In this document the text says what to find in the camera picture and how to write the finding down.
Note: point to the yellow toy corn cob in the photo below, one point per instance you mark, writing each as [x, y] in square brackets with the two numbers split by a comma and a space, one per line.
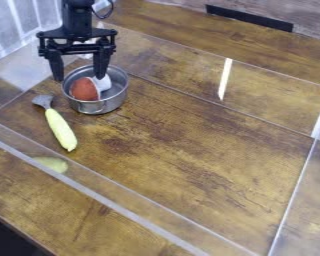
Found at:
[60, 127]

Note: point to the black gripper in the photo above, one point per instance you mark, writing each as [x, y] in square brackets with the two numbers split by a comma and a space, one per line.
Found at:
[58, 41]

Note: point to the red and white toy mushroom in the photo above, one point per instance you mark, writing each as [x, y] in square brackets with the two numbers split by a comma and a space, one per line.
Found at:
[87, 88]

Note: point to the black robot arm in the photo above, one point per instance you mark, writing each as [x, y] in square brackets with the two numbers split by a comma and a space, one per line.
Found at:
[78, 3]

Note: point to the clear acrylic front barrier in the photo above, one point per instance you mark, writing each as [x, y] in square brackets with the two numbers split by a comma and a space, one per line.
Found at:
[163, 221]

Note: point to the clear acrylic barrier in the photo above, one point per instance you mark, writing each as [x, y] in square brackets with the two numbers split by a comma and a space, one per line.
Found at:
[298, 236]
[163, 221]

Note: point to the black strip on table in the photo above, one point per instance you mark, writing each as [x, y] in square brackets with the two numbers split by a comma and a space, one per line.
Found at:
[250, 18]

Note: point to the clear acrylic right barrier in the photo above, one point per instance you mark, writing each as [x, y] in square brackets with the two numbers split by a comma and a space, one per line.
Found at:
[298, 236]

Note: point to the silver metal pot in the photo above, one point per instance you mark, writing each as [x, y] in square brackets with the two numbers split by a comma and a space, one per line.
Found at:
[111, 97]

